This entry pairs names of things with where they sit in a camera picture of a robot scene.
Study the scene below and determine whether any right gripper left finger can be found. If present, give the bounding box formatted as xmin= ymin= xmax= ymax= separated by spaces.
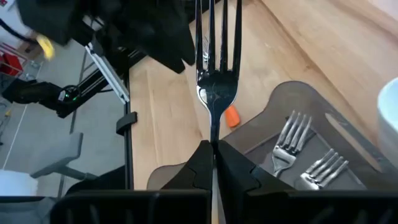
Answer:
xmin=161 ymin=139 xmax=215 ymax=190

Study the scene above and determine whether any black fork blue handle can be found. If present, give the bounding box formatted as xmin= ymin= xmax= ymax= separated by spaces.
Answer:
xmin=194 ymin=0 xmax=243 ymax=146

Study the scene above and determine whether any black frame clamp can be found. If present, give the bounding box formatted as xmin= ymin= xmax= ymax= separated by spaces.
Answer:
xmin=116 ymin=111 xmax=138 ymax=136

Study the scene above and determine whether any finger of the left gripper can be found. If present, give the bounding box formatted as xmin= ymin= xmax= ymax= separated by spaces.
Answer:
xmin=146 ymin=34 xmax=187 ymax=75
xmin=167 ymin=12 xmax=197 ymax=66

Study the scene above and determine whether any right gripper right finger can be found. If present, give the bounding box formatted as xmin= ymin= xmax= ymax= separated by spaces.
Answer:
xmin=216 ymin=141 xmax=295 ymax=194

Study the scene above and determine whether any red metal rack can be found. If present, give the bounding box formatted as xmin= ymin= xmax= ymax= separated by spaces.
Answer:
xmin=0 ymin=51 xmax=25 ymax=78

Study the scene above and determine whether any silver fork orange handle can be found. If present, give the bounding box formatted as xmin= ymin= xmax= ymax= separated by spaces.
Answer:
xmin=294 ymin=147 xmax=349 ymax=191
xmin=271 ymin=110 xmax=313 ymax=179
xmin=224 ymin=105 xmax=241 ymax=128

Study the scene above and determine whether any grey chair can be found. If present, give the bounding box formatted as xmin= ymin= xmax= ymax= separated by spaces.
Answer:
xmin=29 ymin=132 xmax=99 ymax=182

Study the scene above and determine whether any black aluminium table frame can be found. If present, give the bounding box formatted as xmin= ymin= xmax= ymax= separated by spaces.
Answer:
xmin=76 ymin=46 xmax=147 ymax=191

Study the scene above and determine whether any white plastic bin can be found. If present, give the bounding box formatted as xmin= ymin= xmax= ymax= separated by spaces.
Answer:
xmin=377 ymin=77 xmax=398 ymax=164

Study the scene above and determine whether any translucent grey plastic bin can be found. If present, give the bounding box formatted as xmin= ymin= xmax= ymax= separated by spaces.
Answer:
xmin=146 ymin=80 xmax=398 ymax=192

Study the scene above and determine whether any silver rail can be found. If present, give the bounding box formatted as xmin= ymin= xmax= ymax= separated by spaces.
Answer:
xmin=84 ymin=42 xmax=131 ymax=105

